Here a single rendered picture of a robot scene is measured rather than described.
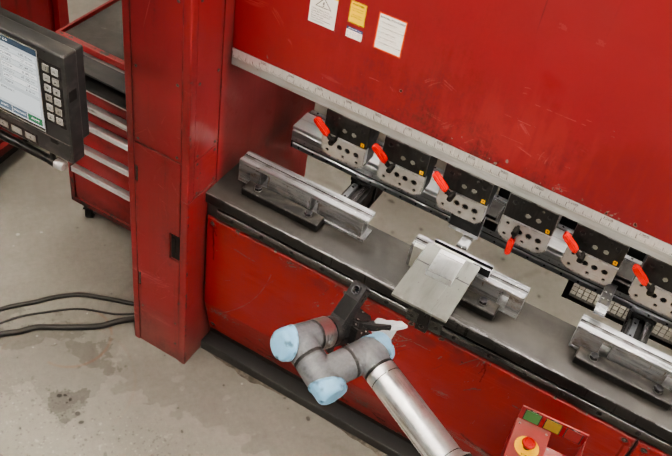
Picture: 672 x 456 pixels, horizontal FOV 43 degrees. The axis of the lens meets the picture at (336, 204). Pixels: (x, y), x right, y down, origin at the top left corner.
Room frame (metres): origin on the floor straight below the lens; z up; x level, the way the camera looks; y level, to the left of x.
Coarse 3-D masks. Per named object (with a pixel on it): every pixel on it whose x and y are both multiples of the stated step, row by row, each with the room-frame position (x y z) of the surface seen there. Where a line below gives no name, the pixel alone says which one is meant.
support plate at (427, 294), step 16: (432, 256) 1.89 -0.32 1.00; (416, 272) 1.81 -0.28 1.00; (464, 272) 1.85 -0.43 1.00; (400, 288) 1.73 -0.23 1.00; (416, 288) 1.74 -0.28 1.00; (432, 288) 1.76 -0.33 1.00; (448, 288) 1.77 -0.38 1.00; (464, 288) 1.78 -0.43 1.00; (416, 304) 1.68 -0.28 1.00; (432, 304) 1.69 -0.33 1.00; (448, 304) 1.70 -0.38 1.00
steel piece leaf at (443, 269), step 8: (440, 256) 1.89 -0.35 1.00; (432, 264) 1.85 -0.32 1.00; (440, 264) 1.86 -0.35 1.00; (448, 264) 1.86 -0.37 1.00; (456, 264) 1.87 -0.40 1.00; (432, 272) 1.80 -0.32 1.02; (440, 272) 1.82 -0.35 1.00; (448, 272) 1.83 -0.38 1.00; (456, 272) 1.84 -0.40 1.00; (440, 280) 1.79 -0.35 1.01; (448, 280) 1.78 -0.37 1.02
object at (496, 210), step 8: (496, 200) 2.18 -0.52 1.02; (496, 208) 2.13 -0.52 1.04; (504, 208) 2.15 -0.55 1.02; (488, 216) 2.09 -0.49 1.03; (496, 216) 2.09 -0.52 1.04; (488, 224) 2.08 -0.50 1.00; (496, 224) 2.07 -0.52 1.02; (464, 240) 1.98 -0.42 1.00; (472, 240) 1.99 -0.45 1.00; (464, 248) 1.95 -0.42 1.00
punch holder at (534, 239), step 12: (516, 204) 1.84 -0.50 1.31; (528, 204) 1.83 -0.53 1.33; (504, 216) 1.85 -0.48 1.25; (516, 216) 1.84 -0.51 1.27; (528, 216) 1.83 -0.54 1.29; (540, 216) 1.81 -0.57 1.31; (552, 216) 1.80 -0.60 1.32; (504, 228) 1.84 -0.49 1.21; (528, 228) 1.82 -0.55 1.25; (540, 228) 1.81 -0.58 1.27; (552, 228) 1.80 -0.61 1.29; (516, 240) 1.83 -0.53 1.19; (528, 240) 1.81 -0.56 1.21; (540, 240) 1.80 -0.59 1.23; (540, 252) 1.80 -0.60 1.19
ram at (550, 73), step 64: (256, 0) 2.19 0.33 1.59; (384, 0) 2.04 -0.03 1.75; (448, 0) 1.98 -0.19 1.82; (512, 0) 1.92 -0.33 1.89; (576, 0) 1.86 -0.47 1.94; (640, 0) 1.81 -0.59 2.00; (320, 64) 2.10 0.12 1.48; (384, 64) 2.03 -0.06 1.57; (448, 64) 1.96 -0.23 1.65; (512, 64) 1.90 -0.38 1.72; (576, 64) 1.84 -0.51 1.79; (640, 64) 1.79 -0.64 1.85; (384, 128) 2.01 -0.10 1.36; (448, 128) 1.94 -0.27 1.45; (512, 128) 1.88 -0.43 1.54; (576, 128) 1.82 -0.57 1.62; (640, 128) 1.76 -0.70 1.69; (512, 192) 1.85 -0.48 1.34; (576, 192) 1.79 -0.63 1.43; (640, 192) 1.74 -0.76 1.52
